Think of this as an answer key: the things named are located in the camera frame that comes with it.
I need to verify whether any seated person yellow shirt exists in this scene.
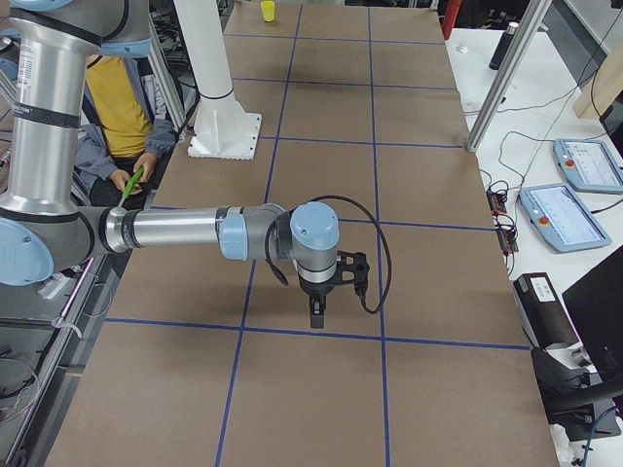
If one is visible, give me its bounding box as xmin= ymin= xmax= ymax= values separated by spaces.
xmin=75 ymin=54 xmax=177 ymax=210

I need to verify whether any small electronics board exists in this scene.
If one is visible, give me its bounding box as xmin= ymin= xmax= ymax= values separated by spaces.
xmin=486 ymin=190 xmax=507 ymax=215

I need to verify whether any black thermos bottle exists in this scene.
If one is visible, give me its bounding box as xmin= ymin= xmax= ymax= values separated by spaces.
xmin=489 ymin=21 xmax=519 ymax=70

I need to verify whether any black computer monitor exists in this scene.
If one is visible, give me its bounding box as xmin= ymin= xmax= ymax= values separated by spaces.
xmin=563 ymin=247 xmax=623 ymax=379

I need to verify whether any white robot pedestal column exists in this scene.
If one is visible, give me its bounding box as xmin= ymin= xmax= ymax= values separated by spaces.
xmin=174 ymin=0 xmax=262 ymax=160

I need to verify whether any green handled grabber stick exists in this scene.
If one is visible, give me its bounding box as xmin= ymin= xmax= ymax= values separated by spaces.
xmin=118 ymin=166 xmax=144 ymax=207

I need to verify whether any aluminium frame post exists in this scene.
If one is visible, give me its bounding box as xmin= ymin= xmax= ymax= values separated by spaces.
xmin=465 ymin=0 xmax=552 ymax=153

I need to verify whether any upper teach pendant tablet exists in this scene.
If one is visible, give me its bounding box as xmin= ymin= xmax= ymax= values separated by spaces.
xmin=553 ymin=139 xmax=622 ymax=195

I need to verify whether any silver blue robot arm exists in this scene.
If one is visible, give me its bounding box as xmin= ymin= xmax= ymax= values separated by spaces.
xmin=1 ymin=1 xmax=345 ymax=329

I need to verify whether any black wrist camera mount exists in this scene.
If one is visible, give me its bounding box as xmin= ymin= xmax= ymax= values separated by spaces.
xmin=334 ymin=251 xmax=370 ymax=298

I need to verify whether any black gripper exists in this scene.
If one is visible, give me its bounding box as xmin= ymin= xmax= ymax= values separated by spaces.
xmin=299 ymin=276 xmax=334 ymax=328

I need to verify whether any teach pendant tablet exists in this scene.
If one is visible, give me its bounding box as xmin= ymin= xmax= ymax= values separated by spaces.
xmin=553 ymin=139 xmax=622 ymax=195
xmin=519 ymin=183 xmax=611 ymax=253

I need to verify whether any yellow plastic cup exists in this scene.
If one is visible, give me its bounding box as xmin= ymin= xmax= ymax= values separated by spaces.
xmin=260 ymin=0 xmax=276 ymax=22

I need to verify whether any black camera cable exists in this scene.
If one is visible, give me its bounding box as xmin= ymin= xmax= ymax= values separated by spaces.
xmin=265 ymin=195 xmax=393 ymax=314

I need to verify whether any lower teach pendant tablet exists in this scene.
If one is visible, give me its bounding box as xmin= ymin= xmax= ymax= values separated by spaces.
xmin=519 ymin=183 xmax=611 ymax=253

